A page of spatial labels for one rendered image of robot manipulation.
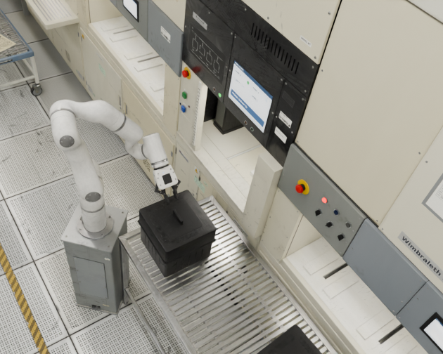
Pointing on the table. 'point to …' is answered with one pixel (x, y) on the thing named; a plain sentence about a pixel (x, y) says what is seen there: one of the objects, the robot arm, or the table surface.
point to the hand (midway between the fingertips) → (171, 197)
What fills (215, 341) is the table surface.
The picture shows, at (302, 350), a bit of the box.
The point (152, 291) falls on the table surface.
